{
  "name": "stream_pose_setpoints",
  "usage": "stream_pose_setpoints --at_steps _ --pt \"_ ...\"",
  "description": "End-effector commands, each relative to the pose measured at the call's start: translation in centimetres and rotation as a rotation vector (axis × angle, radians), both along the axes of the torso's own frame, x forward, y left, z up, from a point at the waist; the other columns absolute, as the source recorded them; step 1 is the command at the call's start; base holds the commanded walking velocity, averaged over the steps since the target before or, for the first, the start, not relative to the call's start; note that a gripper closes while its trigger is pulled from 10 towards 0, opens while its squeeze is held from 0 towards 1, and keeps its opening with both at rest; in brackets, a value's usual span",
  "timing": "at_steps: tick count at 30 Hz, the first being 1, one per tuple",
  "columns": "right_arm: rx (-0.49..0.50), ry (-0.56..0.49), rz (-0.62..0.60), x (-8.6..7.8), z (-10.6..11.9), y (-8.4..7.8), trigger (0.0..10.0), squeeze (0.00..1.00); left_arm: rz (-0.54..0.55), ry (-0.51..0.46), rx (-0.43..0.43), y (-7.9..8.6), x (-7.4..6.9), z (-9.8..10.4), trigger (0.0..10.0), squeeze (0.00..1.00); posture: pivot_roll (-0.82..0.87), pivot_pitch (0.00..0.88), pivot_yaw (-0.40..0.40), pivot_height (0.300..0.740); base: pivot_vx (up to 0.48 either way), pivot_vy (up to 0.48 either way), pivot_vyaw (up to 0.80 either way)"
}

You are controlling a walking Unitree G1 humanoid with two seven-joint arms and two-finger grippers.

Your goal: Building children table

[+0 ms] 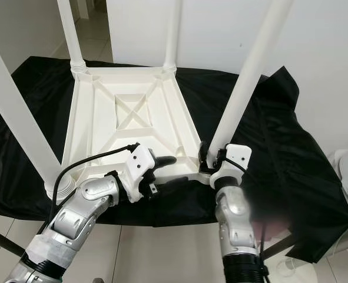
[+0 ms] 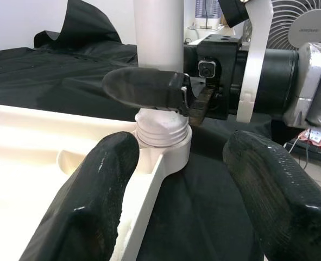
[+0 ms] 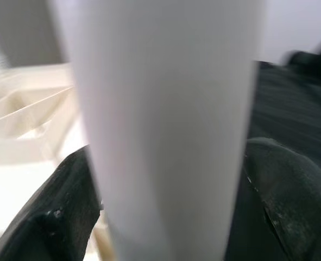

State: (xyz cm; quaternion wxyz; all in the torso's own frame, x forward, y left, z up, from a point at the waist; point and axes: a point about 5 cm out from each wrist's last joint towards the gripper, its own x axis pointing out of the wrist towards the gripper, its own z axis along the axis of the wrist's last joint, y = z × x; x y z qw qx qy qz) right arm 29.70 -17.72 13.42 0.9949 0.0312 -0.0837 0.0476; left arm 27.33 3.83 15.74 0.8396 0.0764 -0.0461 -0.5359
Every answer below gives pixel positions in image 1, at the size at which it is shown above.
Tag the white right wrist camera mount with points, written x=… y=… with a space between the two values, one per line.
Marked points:
x=235 y=156

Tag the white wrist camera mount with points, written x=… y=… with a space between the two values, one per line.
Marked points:
x=235 y=156
x=138 y=165

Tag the black cloth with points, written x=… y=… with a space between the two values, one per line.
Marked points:
x=303 y=153

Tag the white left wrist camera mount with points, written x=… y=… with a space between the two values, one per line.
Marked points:
x=138 y=165

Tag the black metal stand leg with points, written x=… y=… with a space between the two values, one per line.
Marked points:
x=278 y=247
x=3 y=240

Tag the pink object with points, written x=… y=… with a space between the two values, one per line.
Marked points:
x=272 y=227

